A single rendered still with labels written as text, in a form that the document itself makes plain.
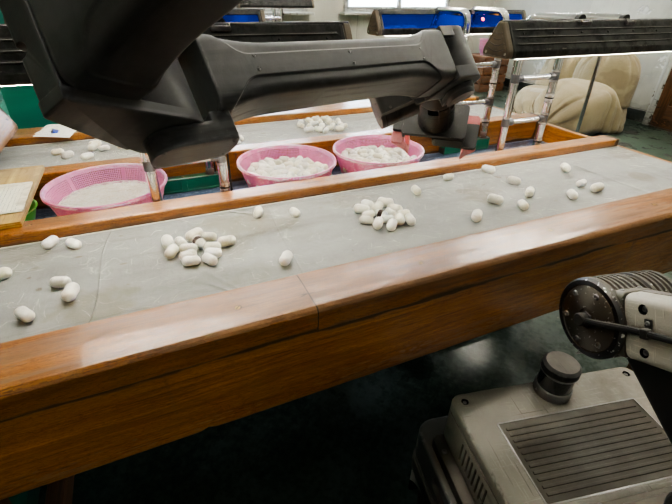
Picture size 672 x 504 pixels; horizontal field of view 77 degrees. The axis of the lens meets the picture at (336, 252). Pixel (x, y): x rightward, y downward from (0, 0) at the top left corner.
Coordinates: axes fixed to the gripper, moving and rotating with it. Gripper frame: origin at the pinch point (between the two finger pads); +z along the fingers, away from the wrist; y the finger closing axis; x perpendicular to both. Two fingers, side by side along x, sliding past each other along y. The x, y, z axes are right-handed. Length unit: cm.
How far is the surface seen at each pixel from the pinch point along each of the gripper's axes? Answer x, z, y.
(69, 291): -41, -14, -48
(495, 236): -10.7, 10.1, 13.8
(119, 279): -37, -8, -46
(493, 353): -19, 103, 29
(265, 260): -26.6, 0.1, -25.5
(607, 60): 300, 282, 116
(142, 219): -23, 2, -55
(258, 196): -9.5, 11.3, -37.0
